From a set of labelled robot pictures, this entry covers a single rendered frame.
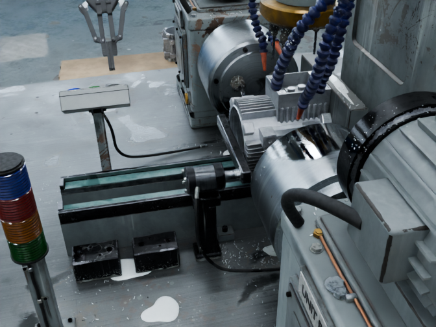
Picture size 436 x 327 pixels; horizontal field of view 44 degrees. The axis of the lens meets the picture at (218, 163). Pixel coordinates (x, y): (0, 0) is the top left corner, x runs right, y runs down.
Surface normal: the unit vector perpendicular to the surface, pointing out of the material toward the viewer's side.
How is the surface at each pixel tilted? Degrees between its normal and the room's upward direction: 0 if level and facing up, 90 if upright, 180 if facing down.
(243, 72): 90
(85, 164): 0
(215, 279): 0
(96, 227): 90
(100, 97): 57
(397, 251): 90
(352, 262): 0
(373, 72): 90
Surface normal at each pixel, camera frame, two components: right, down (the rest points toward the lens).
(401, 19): -0.98, 0.13
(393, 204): -0.02, -0.83
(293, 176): -0.63, -0.56
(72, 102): 0.16, 0.01
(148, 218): 0.21, 0.55
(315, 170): -0.42, -0.70
